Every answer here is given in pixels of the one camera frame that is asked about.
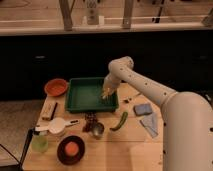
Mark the dark plate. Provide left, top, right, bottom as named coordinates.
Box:
left=57, top=136, right=85, bottom=165

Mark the blue sponge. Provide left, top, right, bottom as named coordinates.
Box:
left=133, top=103, right=153, bottom=116

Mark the light blue cloth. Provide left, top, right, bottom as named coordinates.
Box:
left=140, top=113, right=158, bottom=138

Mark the metal cup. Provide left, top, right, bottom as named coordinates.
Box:
left=92, top=122, right=104, bottom=139

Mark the orange bowl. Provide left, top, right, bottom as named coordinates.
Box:
left=44, top=78, right=68, bottom=97

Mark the orange fruit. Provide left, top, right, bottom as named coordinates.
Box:
left=65, top=142, right=79, bottom=156

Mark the black stand left edge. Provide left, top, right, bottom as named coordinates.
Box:
left=0, top=129, right=33, bottom=171

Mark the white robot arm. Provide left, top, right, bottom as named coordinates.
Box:
left=103, top=56, right=213, bottom=171

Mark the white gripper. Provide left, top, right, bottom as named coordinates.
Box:
left=103, top=74, right=121, bottom=94

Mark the wooden block with black edge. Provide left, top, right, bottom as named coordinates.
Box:
left=42, top=102, right=57, bottom=121

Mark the green chili pepper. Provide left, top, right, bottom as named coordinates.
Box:
left=110, top=111, right=128, bottom=131

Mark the dark grape bunch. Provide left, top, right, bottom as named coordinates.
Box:
left=82, top=113, right=98, bottom=132

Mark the green plastic tray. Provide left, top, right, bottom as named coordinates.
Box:
left=65, top=77, right=119, bottom=113

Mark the white measuring cup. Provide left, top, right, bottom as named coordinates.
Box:
left=35, top=117, right=80, bottom=135

